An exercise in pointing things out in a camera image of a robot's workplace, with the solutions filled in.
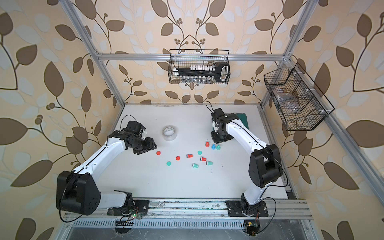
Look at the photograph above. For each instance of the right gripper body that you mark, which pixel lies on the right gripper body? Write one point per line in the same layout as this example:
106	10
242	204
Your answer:
218	137

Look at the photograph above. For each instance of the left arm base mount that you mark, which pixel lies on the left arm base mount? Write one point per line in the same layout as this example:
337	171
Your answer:
131	207

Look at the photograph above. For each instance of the black white tool in basket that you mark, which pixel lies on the black white tool in basket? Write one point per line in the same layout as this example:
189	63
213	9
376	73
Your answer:
217	73

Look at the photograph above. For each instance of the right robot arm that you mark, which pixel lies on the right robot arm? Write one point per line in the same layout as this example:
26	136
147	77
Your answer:
265	166

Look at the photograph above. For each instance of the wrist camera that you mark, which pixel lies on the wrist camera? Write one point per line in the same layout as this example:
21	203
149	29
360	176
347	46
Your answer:
217	114
136	128

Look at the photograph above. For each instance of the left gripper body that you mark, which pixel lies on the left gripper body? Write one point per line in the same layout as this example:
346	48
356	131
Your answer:
141	145

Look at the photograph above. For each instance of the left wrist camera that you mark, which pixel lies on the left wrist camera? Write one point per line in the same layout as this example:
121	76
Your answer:
136	128

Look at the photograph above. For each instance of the wire basket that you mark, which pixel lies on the wire basket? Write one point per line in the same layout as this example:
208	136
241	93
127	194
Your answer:
190	57
314	105

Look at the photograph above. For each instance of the right wire basket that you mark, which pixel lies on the right wire basket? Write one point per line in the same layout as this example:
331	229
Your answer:
314	105

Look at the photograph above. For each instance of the green tool case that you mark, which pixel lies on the green tool case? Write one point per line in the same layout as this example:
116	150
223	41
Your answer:
241	116

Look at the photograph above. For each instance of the plastic bag in basket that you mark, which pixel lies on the plastic bag in basket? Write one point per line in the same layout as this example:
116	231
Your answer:
287	102

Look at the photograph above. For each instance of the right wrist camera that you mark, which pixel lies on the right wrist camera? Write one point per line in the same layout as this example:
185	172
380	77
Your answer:
217	114

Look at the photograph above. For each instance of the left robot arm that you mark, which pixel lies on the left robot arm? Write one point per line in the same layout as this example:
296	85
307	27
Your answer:
77	190

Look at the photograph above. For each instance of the back wire basket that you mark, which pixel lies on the back wire basket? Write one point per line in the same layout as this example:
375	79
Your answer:
190	57

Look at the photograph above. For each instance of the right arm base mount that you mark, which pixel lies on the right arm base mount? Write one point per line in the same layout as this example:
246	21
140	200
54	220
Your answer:
241	208

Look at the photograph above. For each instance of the clear tape roll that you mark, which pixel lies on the clear tape roll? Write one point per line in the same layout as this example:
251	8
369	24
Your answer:
169	133

